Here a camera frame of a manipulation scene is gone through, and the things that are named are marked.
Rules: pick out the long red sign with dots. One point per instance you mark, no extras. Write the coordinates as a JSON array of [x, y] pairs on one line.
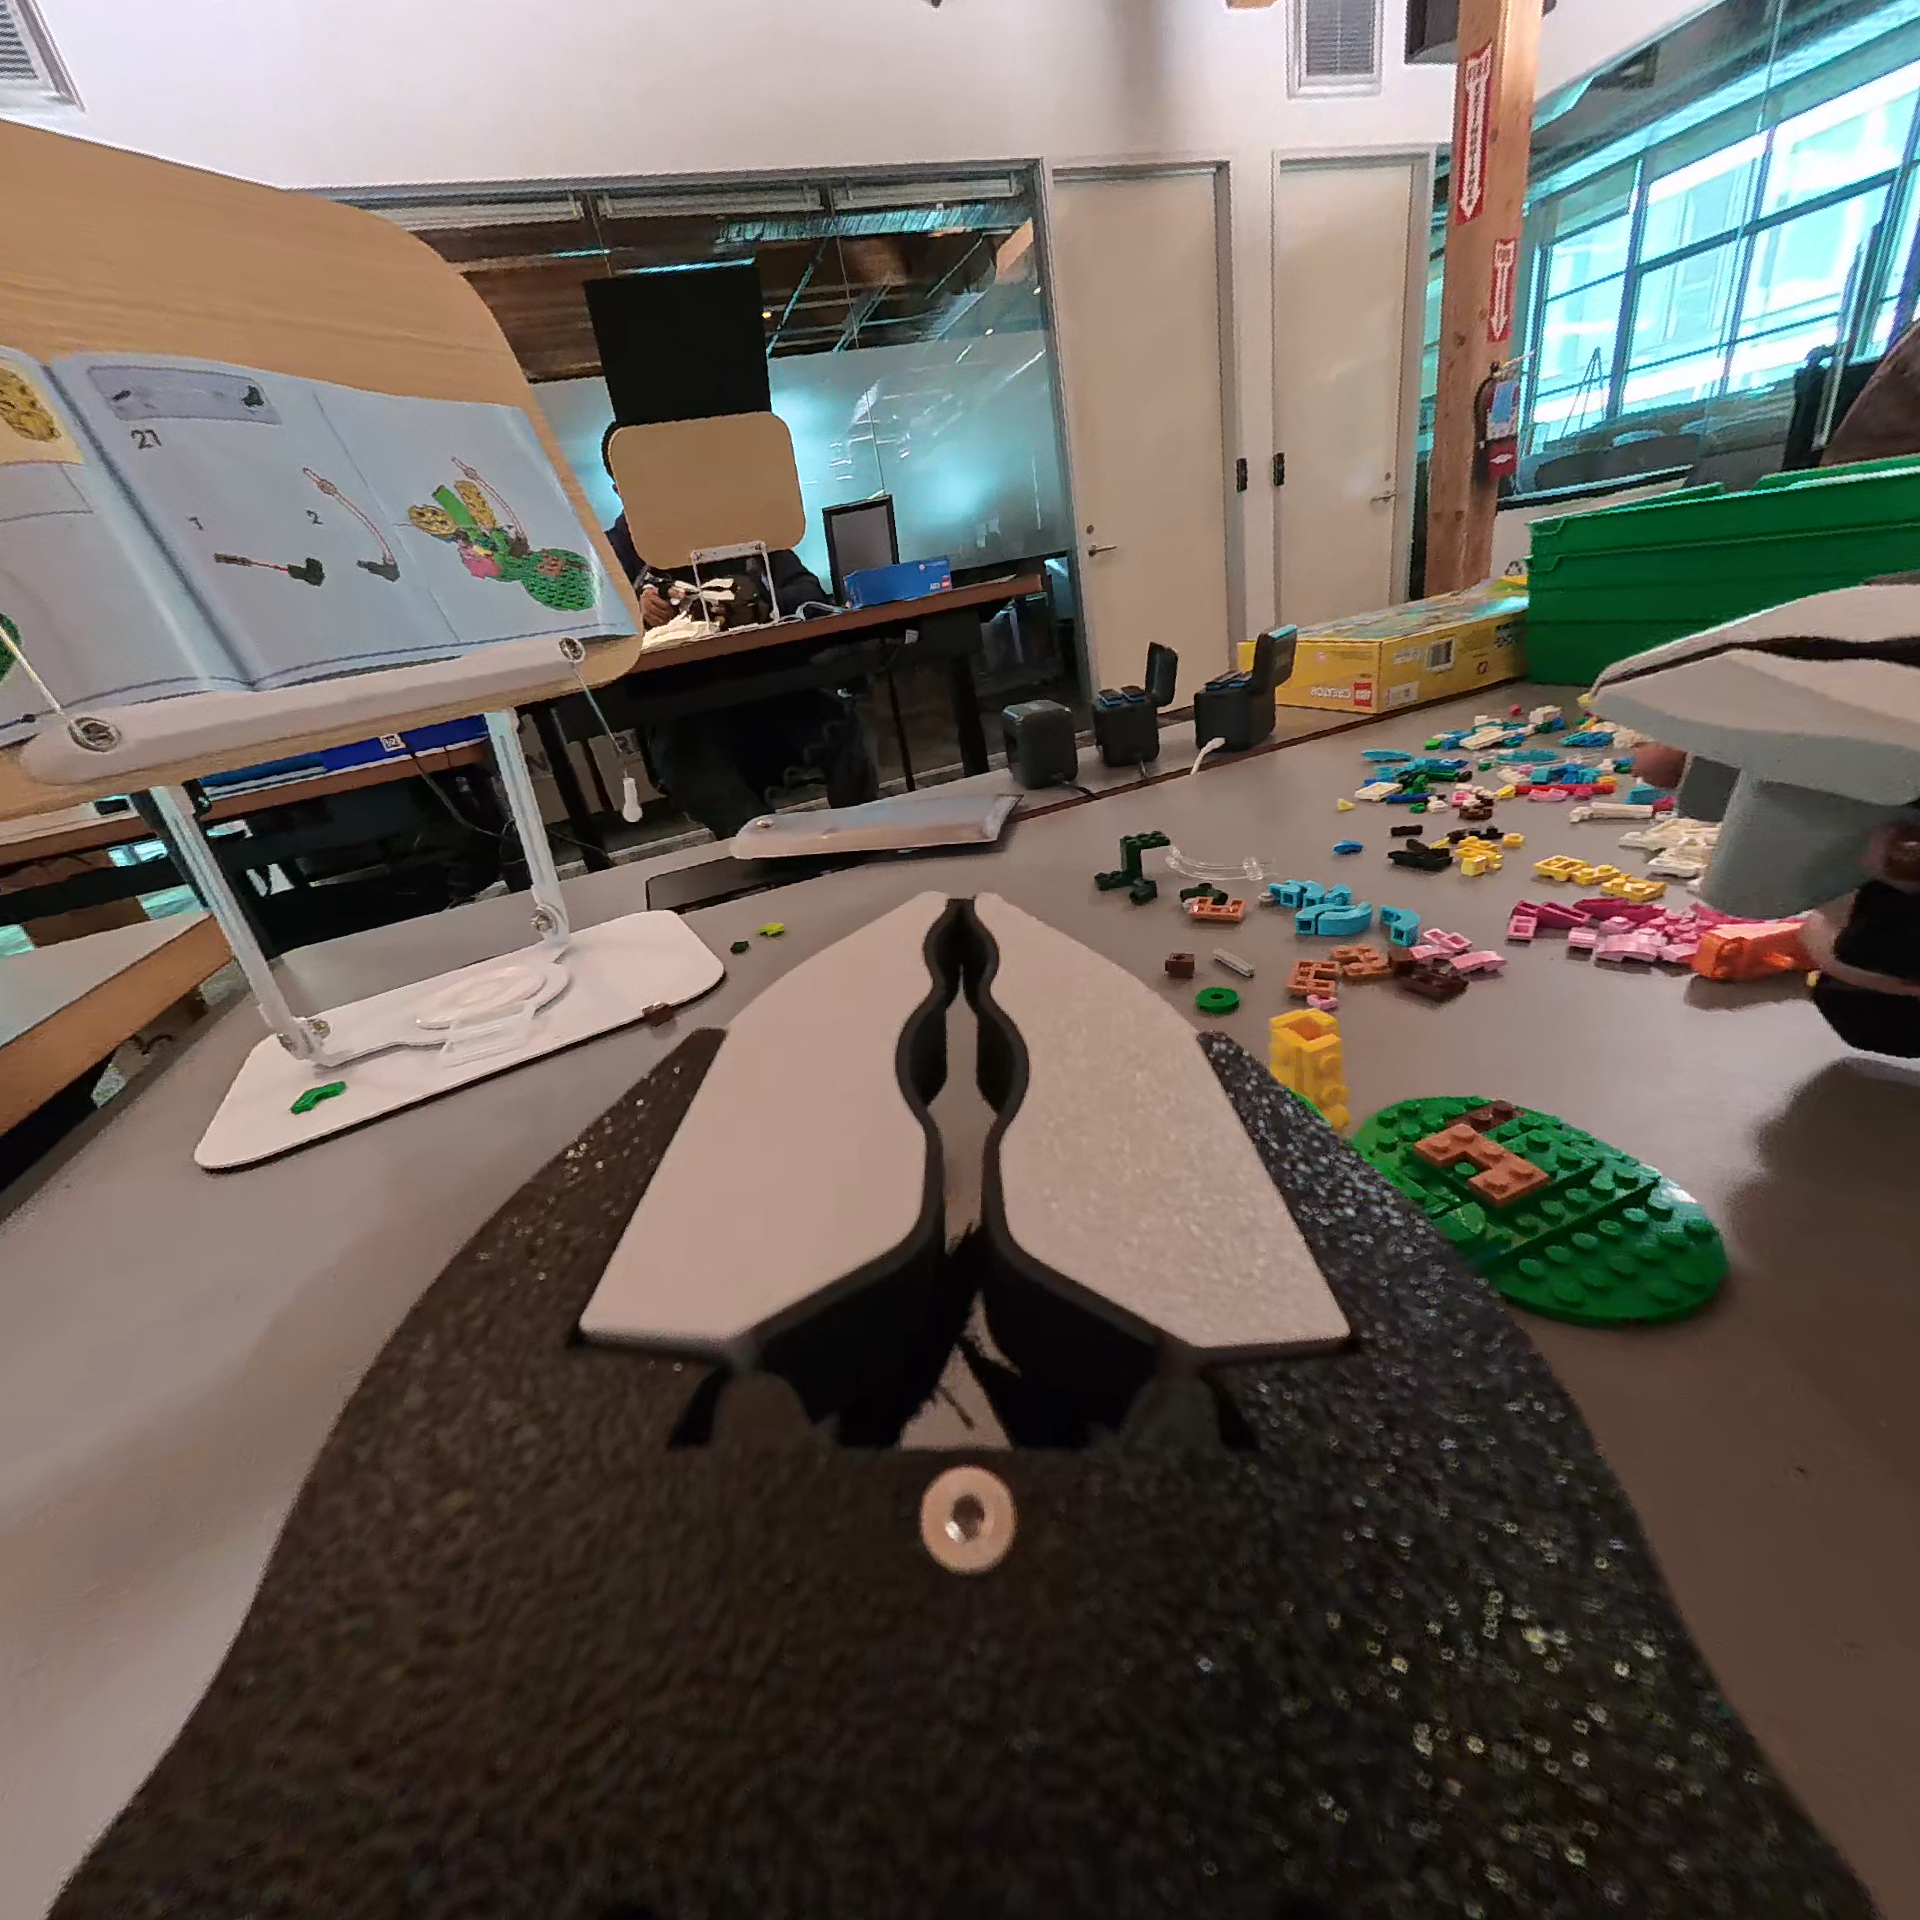
[[1473, 136]]

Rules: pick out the black wall speaker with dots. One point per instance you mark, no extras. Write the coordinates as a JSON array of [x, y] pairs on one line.
[[1433, 31]]

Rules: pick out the fire extinguisher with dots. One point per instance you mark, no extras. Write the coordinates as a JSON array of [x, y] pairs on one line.
[[1498, 429]]

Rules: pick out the wooden office desk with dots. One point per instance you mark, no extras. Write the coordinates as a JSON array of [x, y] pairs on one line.
[[961, 592]]

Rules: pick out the green plastic bin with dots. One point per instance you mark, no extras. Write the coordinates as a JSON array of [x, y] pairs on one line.
[[1681, 569]]

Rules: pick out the black panel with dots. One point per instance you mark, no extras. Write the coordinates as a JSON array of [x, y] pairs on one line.
[[675, 346]]

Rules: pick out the grey desk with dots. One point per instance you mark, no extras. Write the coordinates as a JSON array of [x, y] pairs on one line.
[[299, 1319]]

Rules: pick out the small black monitor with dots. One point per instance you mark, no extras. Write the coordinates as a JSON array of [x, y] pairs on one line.
[[857, 537]]

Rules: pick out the pile of lego bricks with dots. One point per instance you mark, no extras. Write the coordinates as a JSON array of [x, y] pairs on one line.
[[1621, 937]]

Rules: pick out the orange brick separator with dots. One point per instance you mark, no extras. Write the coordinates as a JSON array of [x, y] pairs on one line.
[[1746, 949]]

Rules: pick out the short red sign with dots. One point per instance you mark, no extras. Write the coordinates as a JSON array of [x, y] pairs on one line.
[[1502, 293]]

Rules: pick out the blue box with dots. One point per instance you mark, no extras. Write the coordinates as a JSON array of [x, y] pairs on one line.
[[902, 585]]

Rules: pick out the large glass window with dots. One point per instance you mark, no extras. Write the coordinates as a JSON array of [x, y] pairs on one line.
[[1725, 254]]

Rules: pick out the yellow lego box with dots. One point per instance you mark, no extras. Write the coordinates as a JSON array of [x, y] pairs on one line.
[[1382, 662]]

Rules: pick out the black cube charger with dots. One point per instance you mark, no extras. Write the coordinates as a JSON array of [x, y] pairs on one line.
[[1038, 744]]

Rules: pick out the green lego baseplate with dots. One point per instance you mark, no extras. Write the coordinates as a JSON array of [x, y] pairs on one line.
[[1621, 1244]]

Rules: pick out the yellow lego brick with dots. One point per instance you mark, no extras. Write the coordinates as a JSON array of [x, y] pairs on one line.
[[1306, 1066]]

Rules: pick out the grey pouch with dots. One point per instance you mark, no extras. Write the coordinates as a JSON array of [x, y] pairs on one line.
[[886, 825]]

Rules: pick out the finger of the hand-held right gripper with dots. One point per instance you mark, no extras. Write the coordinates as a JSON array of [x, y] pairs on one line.
[[1769, 713], [1799, 616]]

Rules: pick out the small green lego piece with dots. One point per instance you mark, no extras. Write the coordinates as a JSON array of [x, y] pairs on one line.
[[319, 1098]]

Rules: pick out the instruction booklet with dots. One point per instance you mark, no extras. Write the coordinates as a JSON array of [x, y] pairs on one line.
[[224, 525]]

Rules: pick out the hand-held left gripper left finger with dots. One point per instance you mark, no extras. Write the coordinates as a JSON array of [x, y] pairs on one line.
[[781, 1142]]

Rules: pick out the white door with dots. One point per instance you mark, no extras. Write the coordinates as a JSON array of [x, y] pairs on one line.
[[1350, 375], [1141, 421]]

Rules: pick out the wooden post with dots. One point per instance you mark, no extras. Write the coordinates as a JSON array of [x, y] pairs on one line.
[[1463, 375]]

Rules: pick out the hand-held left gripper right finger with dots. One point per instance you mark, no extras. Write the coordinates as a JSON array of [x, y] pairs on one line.
[[1155, 1156]]

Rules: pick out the transparent lego piece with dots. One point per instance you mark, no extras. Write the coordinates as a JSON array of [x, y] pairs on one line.
[[1215, 868]]

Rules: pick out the wall vent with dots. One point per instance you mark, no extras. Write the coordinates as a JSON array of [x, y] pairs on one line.
[[1336, 44]]

